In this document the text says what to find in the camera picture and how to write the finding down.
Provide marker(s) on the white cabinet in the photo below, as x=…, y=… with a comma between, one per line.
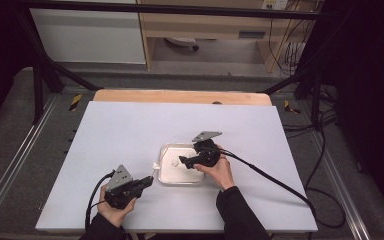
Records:
x=86, y=36

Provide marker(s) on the wooden table board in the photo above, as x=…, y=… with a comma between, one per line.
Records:
x=180, y=97

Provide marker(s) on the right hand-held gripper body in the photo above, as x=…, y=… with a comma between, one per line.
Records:
x=208, y=156

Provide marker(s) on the small white food piece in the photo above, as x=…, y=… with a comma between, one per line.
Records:
x=175, y=162
x=156, y=165

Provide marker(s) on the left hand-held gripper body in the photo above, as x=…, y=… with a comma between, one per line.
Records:
x=121, y=191

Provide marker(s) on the white power strip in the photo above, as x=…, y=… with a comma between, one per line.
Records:
x=275, y=4

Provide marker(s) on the aluminium floor rail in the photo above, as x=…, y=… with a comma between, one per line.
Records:
x=20, y=153
x=343, y=190

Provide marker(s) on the white work board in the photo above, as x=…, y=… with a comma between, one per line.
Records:
x=120, y=133

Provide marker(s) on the person's left hand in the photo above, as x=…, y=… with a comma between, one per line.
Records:
x=113, y=215

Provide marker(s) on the thin wooden skewer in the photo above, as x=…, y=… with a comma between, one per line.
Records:
x=153, y=173

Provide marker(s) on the person's right hand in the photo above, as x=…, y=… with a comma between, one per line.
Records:
x=221, y=173

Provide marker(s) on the square metal tray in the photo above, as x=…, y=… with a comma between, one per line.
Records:
x=170, y=174

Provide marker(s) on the light wooden desk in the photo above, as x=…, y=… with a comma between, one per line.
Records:
x=206, y=25

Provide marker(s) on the office chair caster base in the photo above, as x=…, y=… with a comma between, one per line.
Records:
x=181, y=41

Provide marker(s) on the yellow black hazard tape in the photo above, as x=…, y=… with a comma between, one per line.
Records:
x=75, y=101
x=291, y=108

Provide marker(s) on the black metal frame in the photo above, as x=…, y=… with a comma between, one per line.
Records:
x=146, y=8

